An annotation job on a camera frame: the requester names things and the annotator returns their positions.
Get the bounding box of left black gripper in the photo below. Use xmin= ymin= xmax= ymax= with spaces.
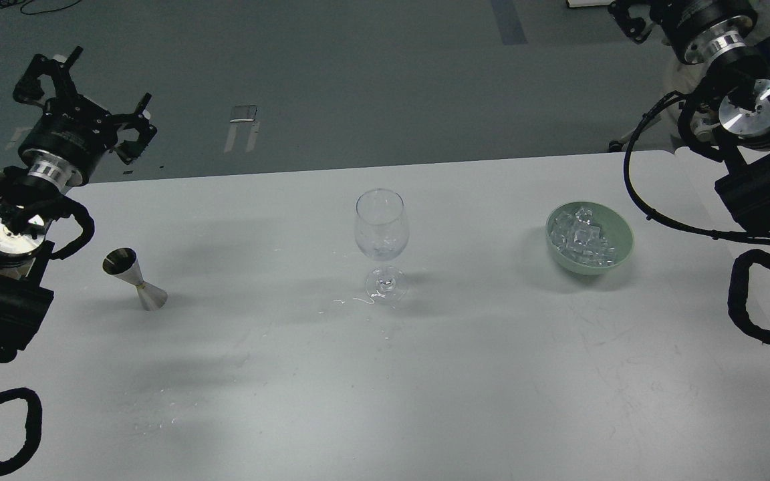
xmin=13 ymin=46 xmax=158 ymax=186

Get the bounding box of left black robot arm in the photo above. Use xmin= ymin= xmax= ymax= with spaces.
xmin=0 ymin=47 xmax=158 ymax=477

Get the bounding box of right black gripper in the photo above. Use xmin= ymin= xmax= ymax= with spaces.
xmin=608 ymin=1 xmax=759 ymax=65

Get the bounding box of white board at top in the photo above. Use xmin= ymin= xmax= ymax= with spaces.
xmin=565 ymin=0 xmax=612 ymax=8

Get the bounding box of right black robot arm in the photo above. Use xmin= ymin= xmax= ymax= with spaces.
xmin=608 ymin=1 xmax=770 ymax=345

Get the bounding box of silver metal jigger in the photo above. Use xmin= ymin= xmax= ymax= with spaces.
xmin=102 ymin=247 xmax=168 ymax=311

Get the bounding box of clear wine glass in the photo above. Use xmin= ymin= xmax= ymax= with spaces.
xmin=354 ymin=188 xmax=410 ymax=305

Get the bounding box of black cable on floor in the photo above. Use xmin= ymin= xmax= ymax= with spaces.
xmin=0 ymin=0 xmax=85 ymax=29

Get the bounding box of green bowl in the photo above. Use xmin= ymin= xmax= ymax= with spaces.
xmin=543 ymin=200 xmax=635 ymax=277

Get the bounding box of pile of ice cubes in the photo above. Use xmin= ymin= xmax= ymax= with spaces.
xmin=548 ymin=204 xmax=618 ymax=267

